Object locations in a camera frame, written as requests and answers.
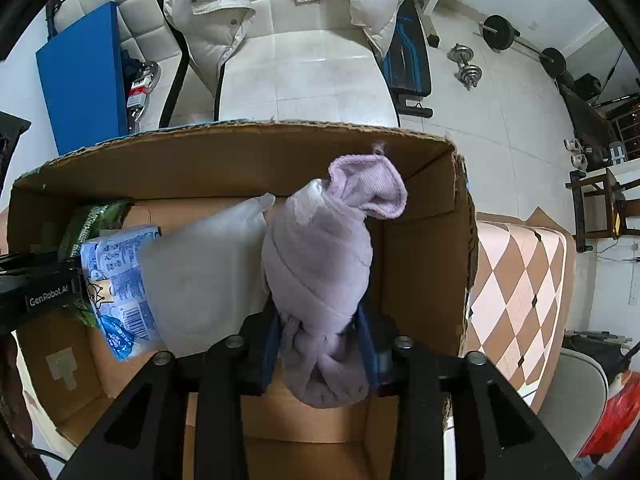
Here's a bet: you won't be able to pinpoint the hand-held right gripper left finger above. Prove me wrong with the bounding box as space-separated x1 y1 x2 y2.
56 313 285 480

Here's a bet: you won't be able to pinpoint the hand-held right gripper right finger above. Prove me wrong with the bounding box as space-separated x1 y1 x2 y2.
354 308 578 480

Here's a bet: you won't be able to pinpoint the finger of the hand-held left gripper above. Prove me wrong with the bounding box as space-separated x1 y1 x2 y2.
0 252 91 333

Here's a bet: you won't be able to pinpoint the cardboard box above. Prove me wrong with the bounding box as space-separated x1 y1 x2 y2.
6 119 479 480

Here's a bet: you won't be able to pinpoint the lilac socks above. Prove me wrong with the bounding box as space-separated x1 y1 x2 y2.
261 153 409 409

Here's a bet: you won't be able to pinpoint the blue tissue packet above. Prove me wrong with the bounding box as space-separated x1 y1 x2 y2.
80 192 277 363

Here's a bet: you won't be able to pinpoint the green snack packet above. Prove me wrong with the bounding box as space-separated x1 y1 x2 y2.
56 198 136 328

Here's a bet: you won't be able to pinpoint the blue board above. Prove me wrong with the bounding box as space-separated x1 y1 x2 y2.
35 1 132 157

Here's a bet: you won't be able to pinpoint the grey chair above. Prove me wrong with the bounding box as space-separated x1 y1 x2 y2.
536 347 610 461

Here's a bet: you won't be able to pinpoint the red and white packet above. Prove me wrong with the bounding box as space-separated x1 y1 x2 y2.
126 60 162 133

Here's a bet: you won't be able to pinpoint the red plastic bag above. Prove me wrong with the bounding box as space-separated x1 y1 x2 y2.
580 371 640 459

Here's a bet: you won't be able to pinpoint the dark wooden chair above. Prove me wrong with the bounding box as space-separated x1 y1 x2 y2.
566 167 640 254

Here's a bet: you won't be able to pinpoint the white sofa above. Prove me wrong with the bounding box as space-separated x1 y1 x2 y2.
54 0 401 133

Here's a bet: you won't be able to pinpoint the black weight bench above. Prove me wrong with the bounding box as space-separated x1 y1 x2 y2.
381 0 434 119

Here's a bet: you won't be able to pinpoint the black barbell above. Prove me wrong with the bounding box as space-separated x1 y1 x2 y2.
479 15 568 80

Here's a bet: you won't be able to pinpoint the white puffer jacket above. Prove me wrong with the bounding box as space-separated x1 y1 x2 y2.
163 0 418 85

